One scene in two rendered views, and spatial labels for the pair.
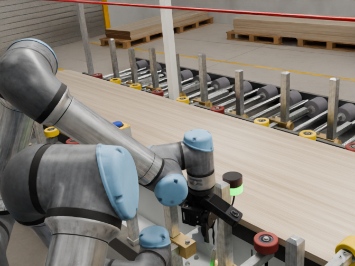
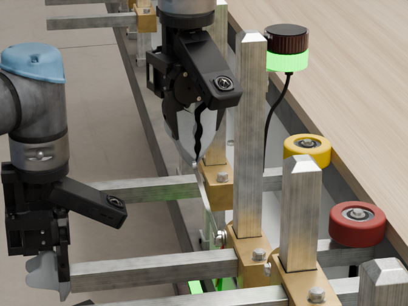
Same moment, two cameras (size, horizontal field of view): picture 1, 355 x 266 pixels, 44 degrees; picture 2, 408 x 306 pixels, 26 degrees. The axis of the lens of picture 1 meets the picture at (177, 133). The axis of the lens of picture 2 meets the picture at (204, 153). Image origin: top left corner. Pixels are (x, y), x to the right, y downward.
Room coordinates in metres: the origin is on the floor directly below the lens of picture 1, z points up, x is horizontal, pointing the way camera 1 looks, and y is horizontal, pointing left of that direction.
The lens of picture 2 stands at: (0.09, -0.61, 1.52)
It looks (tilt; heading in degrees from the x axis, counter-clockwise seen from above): 25 degrees down; 29
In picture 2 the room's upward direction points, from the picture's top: straight up
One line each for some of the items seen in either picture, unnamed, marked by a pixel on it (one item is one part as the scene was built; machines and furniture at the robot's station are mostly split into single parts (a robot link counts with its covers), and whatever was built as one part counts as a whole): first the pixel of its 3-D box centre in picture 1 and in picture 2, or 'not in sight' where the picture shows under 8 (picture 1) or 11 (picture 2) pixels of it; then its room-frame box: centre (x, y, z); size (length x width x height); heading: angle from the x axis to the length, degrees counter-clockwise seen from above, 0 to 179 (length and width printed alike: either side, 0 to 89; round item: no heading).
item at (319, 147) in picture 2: not in sight; (306, 170); (1.35, -0.09, 0.85); 0.08 x 0.08 x 0.11
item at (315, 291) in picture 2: not in sight; (316, 294); (0.84, -0.32, 0.98); 0.02 x 0.02 x 0.01
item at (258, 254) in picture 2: not in sight; (258, 254); (1.04, -0.16, 0.88); 0.02 x 0.02 x 0.01
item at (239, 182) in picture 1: (232, 179); (286, 38); (1.12, -0.15, 1.16); 0.06 x 0.06 x 0.02
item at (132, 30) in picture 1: (159, 23); not in sight; (9.64, 0.16, 0.23); 2.42 x 0.76 x 0.17; 136
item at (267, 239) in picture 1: (265, 251); (355, 245); (1.16, -0.25, 0.85); 0.08 x 0.08 x 0.11
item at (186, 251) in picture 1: (178, 242); (216, 179); (1.27, 0.03, 0.84); 0.13 x 0.06 x 0.05; 40
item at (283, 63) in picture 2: (232, 187); (285, 56); (1.12, -0.15, 1.14); 0.06 x 0.06 x 0.02
